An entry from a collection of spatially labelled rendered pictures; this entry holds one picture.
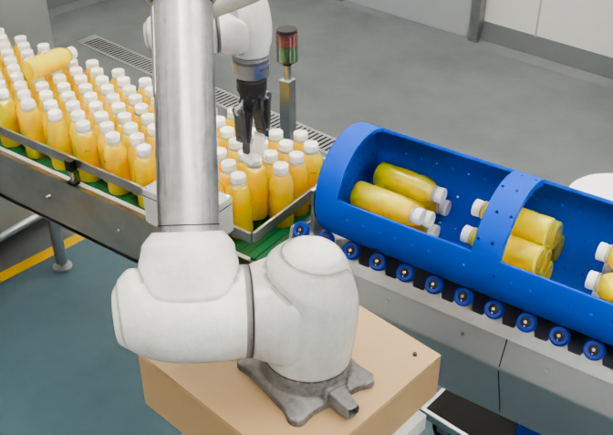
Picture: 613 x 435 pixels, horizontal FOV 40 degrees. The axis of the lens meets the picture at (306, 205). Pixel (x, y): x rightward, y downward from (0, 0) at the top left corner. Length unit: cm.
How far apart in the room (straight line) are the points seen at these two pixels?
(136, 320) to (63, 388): 185
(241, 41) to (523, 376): 98
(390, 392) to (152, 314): 45
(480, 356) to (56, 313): 197
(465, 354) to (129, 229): 99
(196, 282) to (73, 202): 126
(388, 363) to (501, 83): 383
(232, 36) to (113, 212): 70
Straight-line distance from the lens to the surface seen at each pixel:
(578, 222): 200
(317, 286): 129
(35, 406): 311
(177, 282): 130
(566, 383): 191
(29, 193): 269
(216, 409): 144
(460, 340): 196
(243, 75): 199
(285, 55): 248
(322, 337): 133
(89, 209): 247
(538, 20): 555
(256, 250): 214
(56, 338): 334
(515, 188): 182
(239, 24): 193
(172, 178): 133
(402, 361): 155
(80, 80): 269
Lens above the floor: 217
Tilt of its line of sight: 34 degrees down
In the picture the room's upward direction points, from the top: straight up
